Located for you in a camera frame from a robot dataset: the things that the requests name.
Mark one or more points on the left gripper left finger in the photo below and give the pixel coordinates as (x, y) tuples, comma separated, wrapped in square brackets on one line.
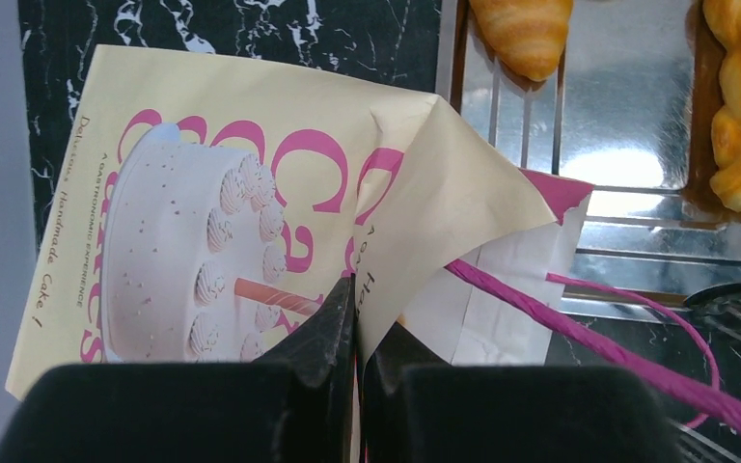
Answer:
[(293, 404)]

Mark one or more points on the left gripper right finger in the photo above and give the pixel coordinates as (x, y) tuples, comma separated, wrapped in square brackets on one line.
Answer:
[(418, 408)]

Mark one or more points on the pink paper bag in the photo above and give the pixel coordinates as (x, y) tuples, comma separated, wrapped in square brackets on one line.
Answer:
[(207, 204)]

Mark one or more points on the orange fake croissant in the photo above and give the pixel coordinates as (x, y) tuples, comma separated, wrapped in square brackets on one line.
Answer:
[(528, 36)]

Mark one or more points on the silver metal tray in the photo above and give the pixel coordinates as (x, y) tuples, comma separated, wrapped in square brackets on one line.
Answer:
[(628, 110)]

